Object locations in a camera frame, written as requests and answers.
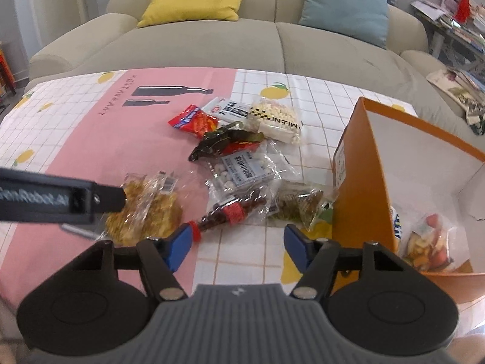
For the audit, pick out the silver spicy stick packet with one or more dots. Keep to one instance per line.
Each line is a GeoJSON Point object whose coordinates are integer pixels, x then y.
{"type": "Point", "coordinates": [226, 110]}

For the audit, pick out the red snack packet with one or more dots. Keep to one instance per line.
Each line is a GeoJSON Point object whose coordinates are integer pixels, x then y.
{"type": "Point", "coordinates": [194, 121]}

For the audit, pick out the cluttered bookshelf table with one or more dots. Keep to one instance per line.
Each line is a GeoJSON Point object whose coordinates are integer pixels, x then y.
{"type": "Point", "coordinates": [455, 43]}

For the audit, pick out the red dates clear packet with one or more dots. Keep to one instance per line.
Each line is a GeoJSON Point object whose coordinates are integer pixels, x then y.
{"type": "Point", "coordinates": [231, 211]}

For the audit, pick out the dried fruit packet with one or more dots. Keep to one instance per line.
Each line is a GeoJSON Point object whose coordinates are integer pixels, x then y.
{"type": "Point", "coordinates": [428, 248]}

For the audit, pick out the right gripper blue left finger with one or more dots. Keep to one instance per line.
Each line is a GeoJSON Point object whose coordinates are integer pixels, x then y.
{"type": "Point", "coordinates": [177, 246]}

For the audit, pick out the pink white lemon tablecloth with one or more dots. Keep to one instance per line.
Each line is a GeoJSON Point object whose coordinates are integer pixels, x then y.
{"type": "Point", "coordinates": [103, 126]}

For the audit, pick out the white pellets labelled packet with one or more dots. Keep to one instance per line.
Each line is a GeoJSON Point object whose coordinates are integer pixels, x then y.
{"type": "Point", "coordinates": [244, 169]}

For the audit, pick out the orange cardboard box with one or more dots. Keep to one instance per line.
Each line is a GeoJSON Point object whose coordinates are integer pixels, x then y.
{"type": "Point", "coordinates": [391, 170]}

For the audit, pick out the white candy Milini bag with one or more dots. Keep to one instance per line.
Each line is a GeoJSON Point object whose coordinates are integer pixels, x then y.
{"type": "Point", "coordinates": [275, 120]}

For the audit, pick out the waffle snack clear packet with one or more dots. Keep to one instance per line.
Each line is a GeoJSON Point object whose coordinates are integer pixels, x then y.
{"type": "Point", "coordinates": [152, 210]}

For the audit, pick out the beige fabric sofa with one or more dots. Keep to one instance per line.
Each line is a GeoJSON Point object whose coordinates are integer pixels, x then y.
{"type": "Point", "coordinates": [267, 37]}

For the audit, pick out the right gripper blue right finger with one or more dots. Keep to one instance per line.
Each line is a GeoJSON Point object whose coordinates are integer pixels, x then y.
{"type": "Point", "coordinates": [300, 248]}

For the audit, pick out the dark green seaweed packet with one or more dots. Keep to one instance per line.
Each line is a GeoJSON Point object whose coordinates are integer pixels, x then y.
{"type": "Point", "coordinates": [227, 139]}

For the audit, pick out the teal blue cushion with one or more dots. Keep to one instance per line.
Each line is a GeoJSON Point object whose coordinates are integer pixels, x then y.
{"type": "Point", "coordinates": [365, 20]}

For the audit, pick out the green leaf snack packet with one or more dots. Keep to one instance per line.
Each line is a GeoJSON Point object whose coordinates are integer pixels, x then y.
{"type": "Point", "coordinates": [303, 204]}

